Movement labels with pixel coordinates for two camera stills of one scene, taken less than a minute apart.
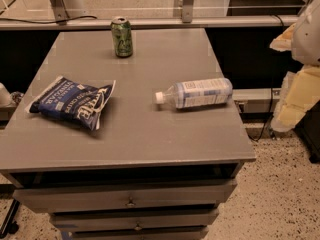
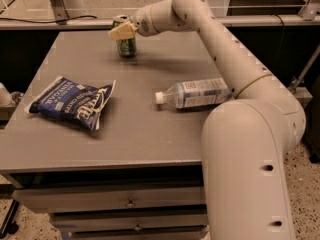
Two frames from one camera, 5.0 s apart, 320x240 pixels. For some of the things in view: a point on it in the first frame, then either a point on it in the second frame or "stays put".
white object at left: (5, 97) stays put
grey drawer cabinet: (151, 171) stays put
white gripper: (308, 37) -> (142, 24)
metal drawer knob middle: (138, 227) stays put
